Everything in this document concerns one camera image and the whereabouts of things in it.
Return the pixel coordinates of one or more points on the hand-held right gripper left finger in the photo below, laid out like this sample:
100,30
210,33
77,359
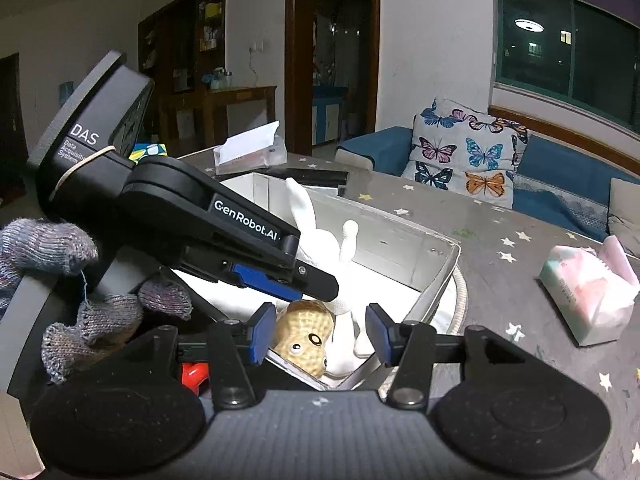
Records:
262,334

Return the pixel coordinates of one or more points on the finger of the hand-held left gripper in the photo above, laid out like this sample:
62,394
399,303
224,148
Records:
260,278

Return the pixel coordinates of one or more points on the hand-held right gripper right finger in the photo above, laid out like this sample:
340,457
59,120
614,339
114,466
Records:
378,336

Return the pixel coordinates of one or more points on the tan peanut toy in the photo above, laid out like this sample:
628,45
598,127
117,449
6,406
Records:
302,342

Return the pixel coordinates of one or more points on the white plush rabbit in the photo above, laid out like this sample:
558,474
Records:
320,247

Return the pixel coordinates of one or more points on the red round toy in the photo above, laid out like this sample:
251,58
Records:
194,376

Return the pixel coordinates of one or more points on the white and grey storage box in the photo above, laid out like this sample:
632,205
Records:
400,255

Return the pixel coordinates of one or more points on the person's left hand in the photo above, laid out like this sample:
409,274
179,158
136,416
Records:
45,247

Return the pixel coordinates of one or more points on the blue and yellow tissue box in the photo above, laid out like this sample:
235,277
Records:
149,151

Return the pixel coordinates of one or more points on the tan rubber band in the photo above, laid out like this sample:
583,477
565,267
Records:
80,164

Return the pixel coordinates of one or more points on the clear box with white paper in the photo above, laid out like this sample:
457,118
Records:
250,147

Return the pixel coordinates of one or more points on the black slim remote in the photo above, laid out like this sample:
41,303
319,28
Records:
310,177

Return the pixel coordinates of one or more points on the wooden side table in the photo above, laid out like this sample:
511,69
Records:
235,105

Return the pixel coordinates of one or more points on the blue glass jars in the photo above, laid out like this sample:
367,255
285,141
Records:
217,81

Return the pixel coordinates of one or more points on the grey star tablecloth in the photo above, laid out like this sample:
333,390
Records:
500,290

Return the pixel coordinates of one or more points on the wooden bookshelf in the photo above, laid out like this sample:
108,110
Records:
175,35

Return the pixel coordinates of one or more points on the butterfly print pillow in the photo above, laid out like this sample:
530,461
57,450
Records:
460,155

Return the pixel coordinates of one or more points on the pastel tissue pack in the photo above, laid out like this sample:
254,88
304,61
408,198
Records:
585,290

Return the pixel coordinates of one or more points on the blue sofa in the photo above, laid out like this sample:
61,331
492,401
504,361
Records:
555,162

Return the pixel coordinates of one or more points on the grey pillow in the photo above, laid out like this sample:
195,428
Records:
625,210

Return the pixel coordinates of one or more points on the dark window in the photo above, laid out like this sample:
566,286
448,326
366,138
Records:
575,50

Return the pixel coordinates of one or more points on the white wall socket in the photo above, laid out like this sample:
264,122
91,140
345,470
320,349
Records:
256,49

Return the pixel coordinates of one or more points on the wooden door frame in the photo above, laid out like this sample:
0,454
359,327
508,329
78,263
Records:
292,60

